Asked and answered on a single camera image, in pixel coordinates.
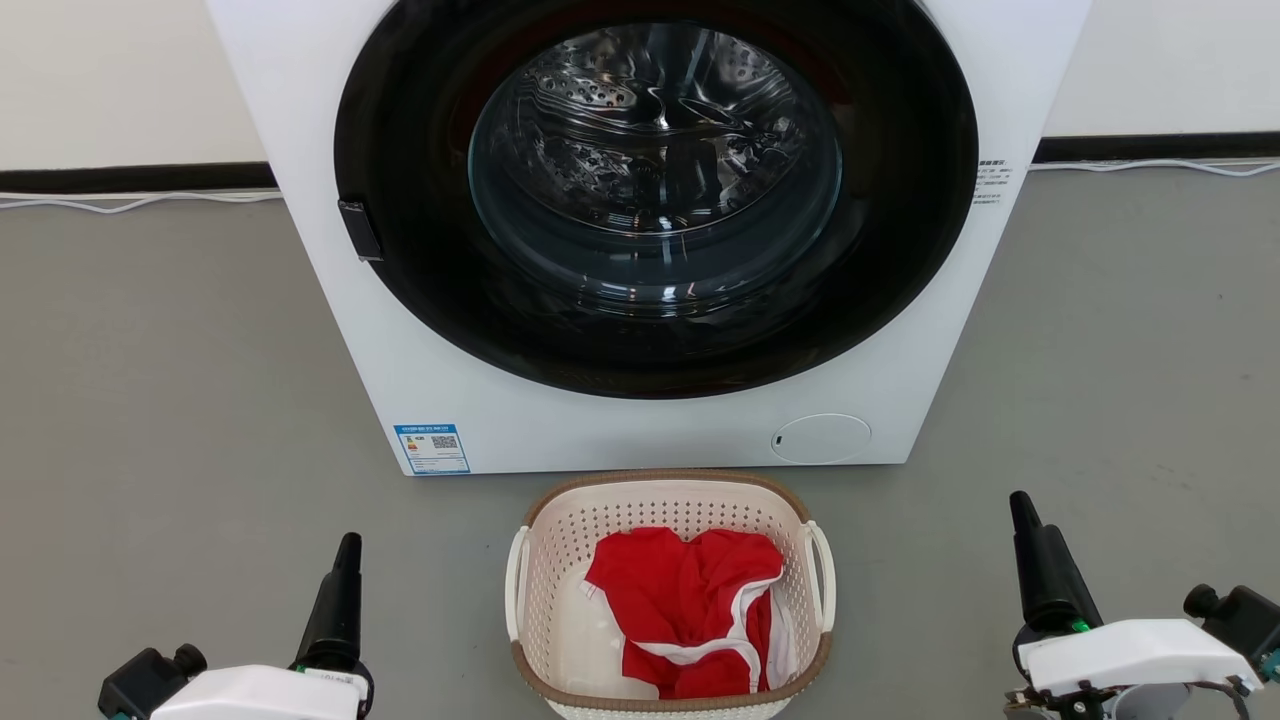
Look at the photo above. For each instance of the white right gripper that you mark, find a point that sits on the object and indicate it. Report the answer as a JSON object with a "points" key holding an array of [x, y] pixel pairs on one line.
{"points": [[1130, 652]]}

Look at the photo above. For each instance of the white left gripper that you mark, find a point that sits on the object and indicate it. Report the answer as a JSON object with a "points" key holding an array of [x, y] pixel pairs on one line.
{"points": [[260, 695]]}

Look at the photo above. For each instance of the white laundry basket brown rim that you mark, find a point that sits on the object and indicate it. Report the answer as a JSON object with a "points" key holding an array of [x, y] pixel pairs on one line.
{"points": [[660, 500]]}

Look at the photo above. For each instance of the blue energy label sticker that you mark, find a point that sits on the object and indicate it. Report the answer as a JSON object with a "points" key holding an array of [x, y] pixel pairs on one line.
{"points": [[432, 450]]}

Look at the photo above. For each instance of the round white filter cover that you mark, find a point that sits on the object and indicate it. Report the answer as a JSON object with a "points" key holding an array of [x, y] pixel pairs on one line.
{"points": [[820, 439]]}

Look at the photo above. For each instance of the white front-load washing machine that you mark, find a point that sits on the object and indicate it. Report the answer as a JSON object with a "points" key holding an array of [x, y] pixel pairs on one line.
{"points": [[600, 430]]}

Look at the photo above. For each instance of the red garment white trim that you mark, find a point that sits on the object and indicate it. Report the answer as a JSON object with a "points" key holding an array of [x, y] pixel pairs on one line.
{"points": [[670, 600]]}

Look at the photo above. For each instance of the black round washing machine door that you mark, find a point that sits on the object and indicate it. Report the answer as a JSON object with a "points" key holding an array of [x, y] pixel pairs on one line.
{"points": [[420, 250]]}

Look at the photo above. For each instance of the small printed text label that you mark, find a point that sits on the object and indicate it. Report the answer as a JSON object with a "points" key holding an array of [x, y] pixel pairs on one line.
{"points": [[989, 185]]}

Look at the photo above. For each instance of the steel washing machine drum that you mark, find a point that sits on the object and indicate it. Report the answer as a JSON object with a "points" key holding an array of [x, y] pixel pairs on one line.
{"points": [[650, 130]]}

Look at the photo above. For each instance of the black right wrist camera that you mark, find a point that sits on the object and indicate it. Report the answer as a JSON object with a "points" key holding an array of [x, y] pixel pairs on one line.
{"points": [[1240, 615]]}

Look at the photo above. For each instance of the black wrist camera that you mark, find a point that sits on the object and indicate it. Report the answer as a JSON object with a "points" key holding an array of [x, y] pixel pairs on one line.
{"points": [[145, 682], [1240, 615]]}

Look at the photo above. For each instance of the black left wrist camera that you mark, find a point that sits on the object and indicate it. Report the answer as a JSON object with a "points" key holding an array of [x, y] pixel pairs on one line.
{"points": [[145, 682]]}

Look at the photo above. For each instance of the black wall baseboard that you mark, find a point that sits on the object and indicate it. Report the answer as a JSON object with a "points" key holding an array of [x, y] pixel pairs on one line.
{"points": [[130, 179], [1160, 147]]}

